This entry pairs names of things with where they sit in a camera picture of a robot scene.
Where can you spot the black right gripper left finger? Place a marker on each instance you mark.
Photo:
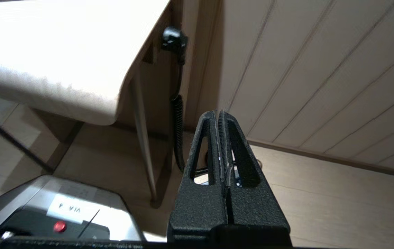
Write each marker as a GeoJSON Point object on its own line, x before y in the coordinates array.
{"type": "Point", "coordinates": [196, 211]}

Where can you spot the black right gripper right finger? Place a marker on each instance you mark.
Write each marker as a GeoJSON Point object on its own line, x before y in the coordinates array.
{"type": "Point", "coordinates": [255, 207]}

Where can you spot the silver robot base chassis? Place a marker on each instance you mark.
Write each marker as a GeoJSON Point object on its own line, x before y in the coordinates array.
{"type": "Point", "coordinates": [37, 193]}

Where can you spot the pale metal table leg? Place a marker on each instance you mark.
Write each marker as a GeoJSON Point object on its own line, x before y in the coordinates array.
{"type": "Point", "coordinates": [143, 138]}

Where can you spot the red round button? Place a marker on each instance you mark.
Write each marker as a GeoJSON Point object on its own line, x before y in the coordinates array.
{"type": "Point", "coordinates": [59, 227]}

